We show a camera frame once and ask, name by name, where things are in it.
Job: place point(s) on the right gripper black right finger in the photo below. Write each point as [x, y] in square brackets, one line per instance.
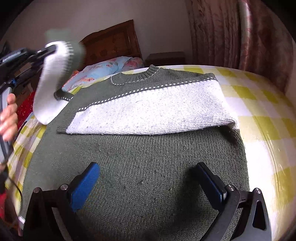
[212, 185]

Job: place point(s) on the green and white knit sweater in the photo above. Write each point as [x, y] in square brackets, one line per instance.
[147, 131]

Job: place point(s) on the dark wooden nightstand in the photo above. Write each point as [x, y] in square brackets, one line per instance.
[165, 58]

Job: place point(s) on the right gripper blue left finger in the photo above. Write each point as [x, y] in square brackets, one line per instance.
[81, 186]

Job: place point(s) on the person's left hand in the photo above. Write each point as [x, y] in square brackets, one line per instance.
[9, 119]

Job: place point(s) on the light blue floral quilt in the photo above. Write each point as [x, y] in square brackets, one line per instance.
[99, 70]

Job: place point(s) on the dark wooden headboard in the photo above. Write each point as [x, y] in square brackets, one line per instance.
[116, 41]

